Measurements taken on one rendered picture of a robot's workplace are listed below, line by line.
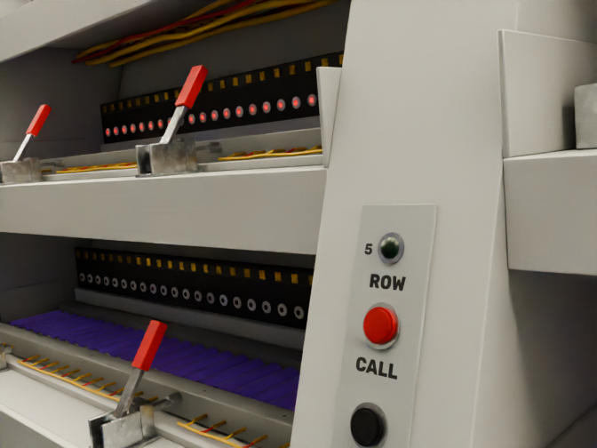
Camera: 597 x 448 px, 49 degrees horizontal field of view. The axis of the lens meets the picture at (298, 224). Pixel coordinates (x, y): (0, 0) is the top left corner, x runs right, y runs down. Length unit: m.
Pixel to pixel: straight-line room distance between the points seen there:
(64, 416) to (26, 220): 0.19
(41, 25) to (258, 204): 0.41
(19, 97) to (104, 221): 0.41
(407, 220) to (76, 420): 0.34
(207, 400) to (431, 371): 0.24
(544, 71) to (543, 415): 0.15
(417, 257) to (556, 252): 0.06
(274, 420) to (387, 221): 0.18
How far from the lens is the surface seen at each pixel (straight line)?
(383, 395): 0.29
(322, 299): 0.31
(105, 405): 0.55
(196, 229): 0.41
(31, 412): 0.59
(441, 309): 0.27
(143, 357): 0.48
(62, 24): 0.68
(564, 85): 0.32
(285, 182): 0.35
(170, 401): 0.50
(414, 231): 0.28
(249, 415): 0.45
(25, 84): 0.91
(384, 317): 0.28
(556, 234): 0.27
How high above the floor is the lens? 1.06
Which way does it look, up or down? 6 degrees up
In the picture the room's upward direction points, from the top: 8 degrees clockwise
